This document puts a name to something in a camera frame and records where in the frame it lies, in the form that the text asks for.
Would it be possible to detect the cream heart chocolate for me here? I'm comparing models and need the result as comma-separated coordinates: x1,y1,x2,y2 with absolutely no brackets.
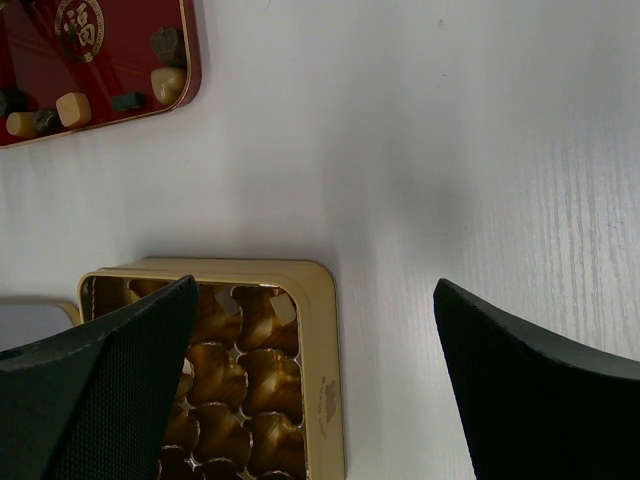
150,67,187,106

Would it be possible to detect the grey white chocolate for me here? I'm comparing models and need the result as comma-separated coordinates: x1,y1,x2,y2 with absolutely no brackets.
214,290,240,317

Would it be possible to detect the tan cylinder chocolate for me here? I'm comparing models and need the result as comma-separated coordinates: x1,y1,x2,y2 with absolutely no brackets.
6,112,37,139

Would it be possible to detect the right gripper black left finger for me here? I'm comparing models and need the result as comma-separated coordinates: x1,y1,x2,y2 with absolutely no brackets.
1,275,199,479

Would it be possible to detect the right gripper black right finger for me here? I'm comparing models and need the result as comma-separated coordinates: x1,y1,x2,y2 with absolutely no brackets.
433,279,639,479

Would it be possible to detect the red tray lid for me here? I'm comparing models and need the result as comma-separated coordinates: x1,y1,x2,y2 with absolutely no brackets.
1,1,202,148

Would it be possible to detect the dark round chocolate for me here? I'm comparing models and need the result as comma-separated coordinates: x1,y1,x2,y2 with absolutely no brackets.
0,87,38,117

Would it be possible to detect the dark crumpled chocolate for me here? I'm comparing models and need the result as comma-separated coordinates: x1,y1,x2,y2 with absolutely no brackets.
33,108,62,136

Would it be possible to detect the gold chocolate box tray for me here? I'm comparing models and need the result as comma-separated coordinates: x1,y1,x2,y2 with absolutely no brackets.
78,258,346,479

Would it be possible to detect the small dark flat chocolate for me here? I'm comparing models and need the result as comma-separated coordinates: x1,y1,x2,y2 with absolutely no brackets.
111,91,146,112

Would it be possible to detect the tan square chocolate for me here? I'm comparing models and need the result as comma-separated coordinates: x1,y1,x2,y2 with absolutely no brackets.
56,92,92,129

